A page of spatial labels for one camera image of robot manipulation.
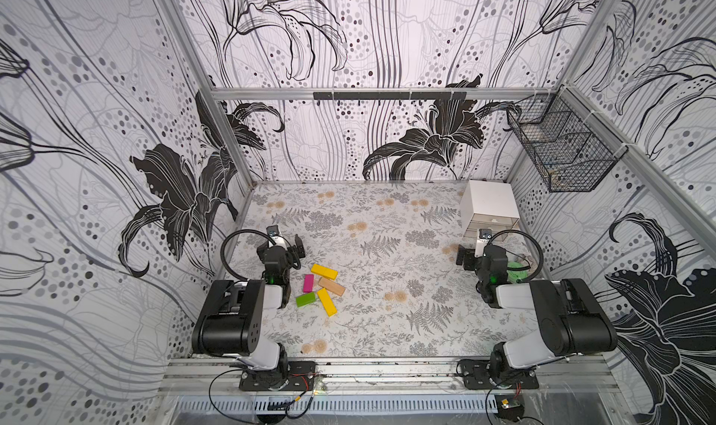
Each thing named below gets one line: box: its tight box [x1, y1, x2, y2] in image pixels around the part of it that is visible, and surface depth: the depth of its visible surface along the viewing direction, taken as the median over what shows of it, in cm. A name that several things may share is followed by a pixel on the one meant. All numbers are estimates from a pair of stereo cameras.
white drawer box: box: [459, 179, 521, 242], surface depth 95 cm
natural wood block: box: [317, 275, 346, 297], surface depth 90 cm
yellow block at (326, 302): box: [316, 287, 338, 317], surface depth 88 cm
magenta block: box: [302, 274, 315, 293], surface depth 92 cm
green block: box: [295, 291, 317, 308], surface depth 88 cm
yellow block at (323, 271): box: [310, 262, 339, 281], surface depth 95 cm
